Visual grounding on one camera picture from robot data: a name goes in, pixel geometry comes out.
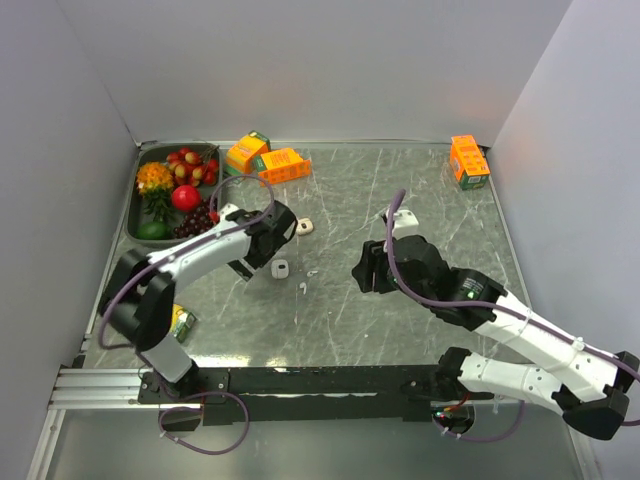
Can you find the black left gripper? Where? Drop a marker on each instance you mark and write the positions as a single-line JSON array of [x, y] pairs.
[[257, 262]]

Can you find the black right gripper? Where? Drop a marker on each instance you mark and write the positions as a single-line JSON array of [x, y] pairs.
[[374, 257]]

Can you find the beige earbud charging case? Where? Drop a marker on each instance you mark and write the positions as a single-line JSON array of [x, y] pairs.
[[304, 226]]

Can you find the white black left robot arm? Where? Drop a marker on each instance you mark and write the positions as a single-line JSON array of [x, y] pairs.
[[139, 296]]

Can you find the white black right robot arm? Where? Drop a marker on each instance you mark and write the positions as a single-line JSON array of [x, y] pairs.
[[586, 386]]

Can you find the white earbud charging case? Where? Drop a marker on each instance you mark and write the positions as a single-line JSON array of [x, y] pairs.
[[279, 269]]

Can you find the dark red grape bunch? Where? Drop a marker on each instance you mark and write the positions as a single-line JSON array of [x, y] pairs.
[[201, 219]]

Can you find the orange carton lying back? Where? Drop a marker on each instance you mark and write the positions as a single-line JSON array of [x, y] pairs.
[[281, 166]]

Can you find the orange green carton upright back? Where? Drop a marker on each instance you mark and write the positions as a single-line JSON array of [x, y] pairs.
[[239, 158]]

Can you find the red apple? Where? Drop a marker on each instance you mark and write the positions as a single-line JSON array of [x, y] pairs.
[[185, 198]]

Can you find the dark green fruit tray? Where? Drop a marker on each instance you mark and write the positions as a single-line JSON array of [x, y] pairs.
[[158, 206]]

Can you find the green avocado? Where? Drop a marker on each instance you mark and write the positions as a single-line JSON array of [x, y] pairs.
[[153, 230]]

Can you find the orange green carton near left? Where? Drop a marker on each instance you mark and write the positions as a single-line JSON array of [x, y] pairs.
[[182, 322]]

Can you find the orange spiky fruit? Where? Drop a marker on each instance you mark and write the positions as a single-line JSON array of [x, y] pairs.
[[152, 177]]

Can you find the orange green carton right corner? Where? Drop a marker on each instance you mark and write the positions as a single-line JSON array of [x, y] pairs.
[[468, 163]]

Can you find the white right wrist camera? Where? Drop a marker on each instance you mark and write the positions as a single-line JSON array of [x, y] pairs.
[[405, 223]]

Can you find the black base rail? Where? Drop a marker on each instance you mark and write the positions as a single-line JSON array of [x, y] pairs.
[[230, 395]]

